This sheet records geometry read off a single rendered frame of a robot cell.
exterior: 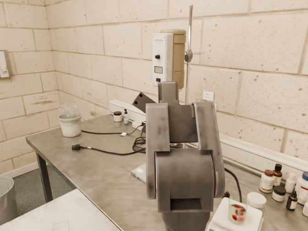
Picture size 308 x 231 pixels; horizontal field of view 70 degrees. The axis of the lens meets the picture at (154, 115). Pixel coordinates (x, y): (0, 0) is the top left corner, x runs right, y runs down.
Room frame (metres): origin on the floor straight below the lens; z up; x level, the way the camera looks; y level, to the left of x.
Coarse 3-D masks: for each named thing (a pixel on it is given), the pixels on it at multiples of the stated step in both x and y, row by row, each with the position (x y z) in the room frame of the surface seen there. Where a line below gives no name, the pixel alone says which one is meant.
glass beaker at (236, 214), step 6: (228, 198) 0.50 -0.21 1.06; (234, 198) 0.52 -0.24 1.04; (240, 198) 0.52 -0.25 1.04; (246, 198) 0.51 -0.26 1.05; (234, 204) 0.48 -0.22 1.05; (240, 204) 0.47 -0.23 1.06; (246, 204) 0.48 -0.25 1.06; (228, 210) 0.50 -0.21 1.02; (234, 210) 0.48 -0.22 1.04; (240, 210) 0.47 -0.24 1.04; (246, 210) 0.48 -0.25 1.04; (228, 216) 0.49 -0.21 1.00; (234, 216) 0.48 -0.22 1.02; (240, 216) 0.47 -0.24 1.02; (234, 222) 0.48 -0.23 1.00; (240, 222) 0.47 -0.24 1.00
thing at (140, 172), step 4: (144, 164) 0.91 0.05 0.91; (136, 168) 0.88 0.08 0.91; (140, 168) 0.88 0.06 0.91; (144, 168) 0.88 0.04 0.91; (132, 172) 0.85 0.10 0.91; (136, 172) 0.85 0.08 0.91; (140, 172) 0.85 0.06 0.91; (144, 172) 0.85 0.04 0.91; (136, 176) 0.83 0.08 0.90; (140, 176) 0.81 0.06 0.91; (144, 176) 0.81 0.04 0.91; (156, 176) 0.81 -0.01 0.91; (144, 180) 0.79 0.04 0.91; (156, 180) 0.79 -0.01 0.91; (156, 184) 0.76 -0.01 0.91; (156, 188) 0.74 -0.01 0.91
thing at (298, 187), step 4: (304, 172) 0.69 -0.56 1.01; (300, 176) 0.70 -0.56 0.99; (304, 176) 0.67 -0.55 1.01; (300, 180) 0.68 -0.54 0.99; (304, 180) 0.67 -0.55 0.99; (296, 184) 0.69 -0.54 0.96; (300, 184) 0.67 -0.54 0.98; (304, 184) 0.66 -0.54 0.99; (296, 188) 0.68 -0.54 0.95; (300, 188) 0.67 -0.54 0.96; (304, 188) 0.66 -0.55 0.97; (300, 192) 0.66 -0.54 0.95; (304, 192) 0.65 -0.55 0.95; (300, 196) 0.66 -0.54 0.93; (304, 196) 0.65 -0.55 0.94; (300, 200) 0.66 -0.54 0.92; (304, 200) 0.65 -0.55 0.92
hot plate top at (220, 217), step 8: (224, 200) 0.57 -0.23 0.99; (224, 208) 0.54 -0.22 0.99; (248, 208) 0.54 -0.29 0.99; (216, 216) 0.51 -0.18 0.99; (224, 216) 0.51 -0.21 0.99; (248, 216) 0.51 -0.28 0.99; (256, 216) 0.51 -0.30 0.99; (224, 224) 0.48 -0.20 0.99; (232, 224) 0.48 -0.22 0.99; (248, 224) 0.48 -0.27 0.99; (256, 224) 0.48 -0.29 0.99
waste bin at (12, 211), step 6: (12, 198) 1.36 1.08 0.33; (12, 204) 1.35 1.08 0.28; (6, 210) 1.29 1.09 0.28; (12, 210) 1.34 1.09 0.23; (0, 216) 1.25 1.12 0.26; (6, 216) 1.28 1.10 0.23; (12, 216) 1.33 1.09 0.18; (18, 216) 1.41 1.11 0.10; (0, 222) 1.25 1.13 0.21; (6, 222) 1.28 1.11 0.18
